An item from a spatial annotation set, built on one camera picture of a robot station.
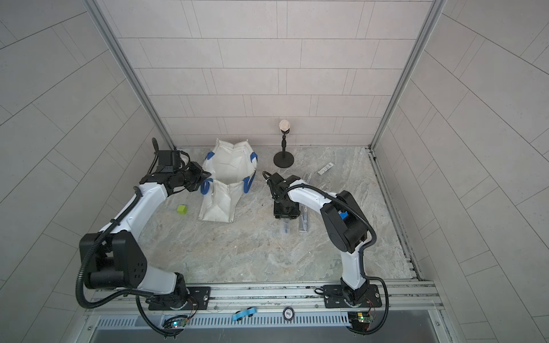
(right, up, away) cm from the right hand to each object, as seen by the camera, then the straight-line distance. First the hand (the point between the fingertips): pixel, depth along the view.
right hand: (281, 217), depth 90 cm
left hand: (-27, +21, -5) cm, 35 cm away
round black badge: (+2, -26, -21) cm, 34 cm away
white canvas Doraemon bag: (-25, +20, +13) cm, 34 cm away
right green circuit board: (+27, -27, -22) cm, 44 cm away
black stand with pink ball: (+1, +25, +19) cm, 32 cm away
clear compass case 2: (+9, -1, -2) cm, 10 cm away
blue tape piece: (-11, -24, -24) cm, 36 cm away
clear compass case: (+2, -2, -7) cm, 8 cm away
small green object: (-43, +3, 0) cm, 43 cm away
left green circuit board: (-31, -26, -26) cm, 48 cm away
